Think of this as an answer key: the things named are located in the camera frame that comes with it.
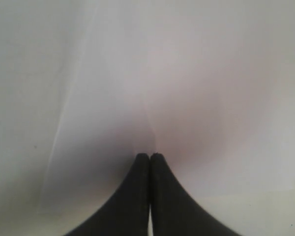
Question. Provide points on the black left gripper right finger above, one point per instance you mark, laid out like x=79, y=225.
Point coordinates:
x=173, y=211

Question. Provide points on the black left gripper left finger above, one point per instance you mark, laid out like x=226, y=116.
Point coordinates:
x=126, y=213

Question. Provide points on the white paper sheet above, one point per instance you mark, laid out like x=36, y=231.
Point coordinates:
x=210, y=84

